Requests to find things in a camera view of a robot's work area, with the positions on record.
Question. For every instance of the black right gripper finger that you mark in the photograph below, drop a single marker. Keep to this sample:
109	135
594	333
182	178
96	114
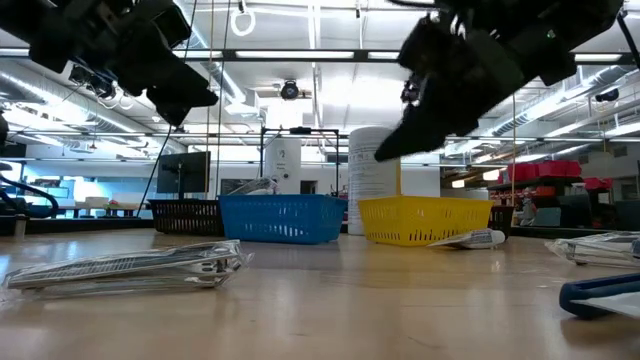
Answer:
425	132

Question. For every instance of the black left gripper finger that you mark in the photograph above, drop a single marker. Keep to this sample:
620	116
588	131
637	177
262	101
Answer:
175	90

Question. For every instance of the blue disposable razor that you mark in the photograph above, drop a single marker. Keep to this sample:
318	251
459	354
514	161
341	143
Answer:
600	286

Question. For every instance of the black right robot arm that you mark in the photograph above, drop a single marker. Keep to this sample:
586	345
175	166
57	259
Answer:
550	30

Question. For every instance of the white wipes canister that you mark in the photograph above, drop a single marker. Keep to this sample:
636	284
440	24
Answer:
370	175

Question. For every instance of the black monitor on stand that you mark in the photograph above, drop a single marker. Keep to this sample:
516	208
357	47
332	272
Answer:
182	172

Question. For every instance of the yellow slotted plastic basket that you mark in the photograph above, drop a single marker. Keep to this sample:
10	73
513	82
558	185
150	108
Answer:
425	220

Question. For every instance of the black slotted plastic basket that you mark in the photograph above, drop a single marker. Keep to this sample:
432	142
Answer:
185	217
502	220

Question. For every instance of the small white toothpaste tube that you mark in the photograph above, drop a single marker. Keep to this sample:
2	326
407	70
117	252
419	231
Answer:
475	239

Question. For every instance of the red storage bin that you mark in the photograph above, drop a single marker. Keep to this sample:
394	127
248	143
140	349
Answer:
597	183
545	170

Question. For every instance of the blue slotted plastic basket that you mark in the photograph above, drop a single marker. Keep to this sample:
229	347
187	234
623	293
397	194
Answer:
282	220

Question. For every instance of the black ceiling camera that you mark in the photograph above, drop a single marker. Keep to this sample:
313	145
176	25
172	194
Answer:
410	92
100	85

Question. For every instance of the black overhead frame beam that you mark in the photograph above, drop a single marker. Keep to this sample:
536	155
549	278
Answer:
228	55

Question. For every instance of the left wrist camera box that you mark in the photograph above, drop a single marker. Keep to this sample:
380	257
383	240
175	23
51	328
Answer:
172	25

